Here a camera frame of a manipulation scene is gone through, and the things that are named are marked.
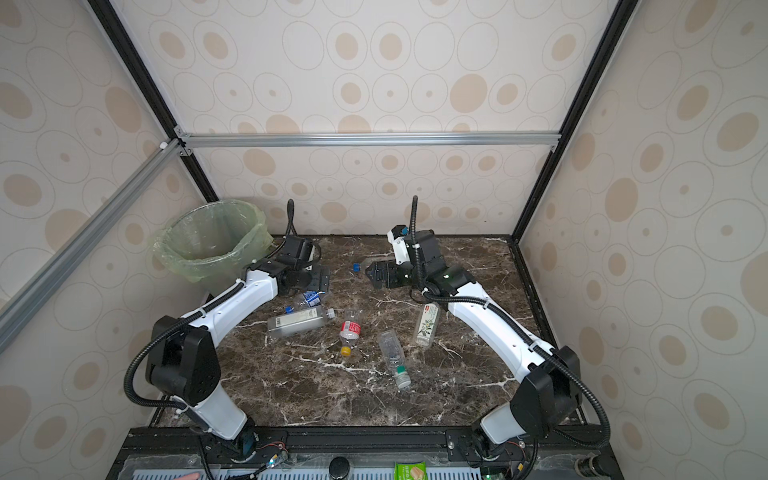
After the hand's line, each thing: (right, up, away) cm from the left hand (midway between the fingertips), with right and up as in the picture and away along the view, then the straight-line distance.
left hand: (322, 272), depth 89 cm
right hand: (+18, +2, -11) cm, 22 cm away
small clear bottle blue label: (-5, -9, +8) cm, 13 cm away
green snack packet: (+26, -45, -20) cm, 56 cm away
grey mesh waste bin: (-34, -4, +2) cm, 34 cm away
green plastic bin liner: (-37, +11, +7) cm, 39 cm away
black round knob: (+10, -41, -26) cm, 49 cm away
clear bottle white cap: (-10, -16, +3) cm, 19 cm away
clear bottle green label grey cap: (+32, -16, 0) cm, 36 cm away
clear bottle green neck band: (+22, -25, 0) cm, 33 cm away
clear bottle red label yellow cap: (+9, -17, -1) cm, 19 cm away
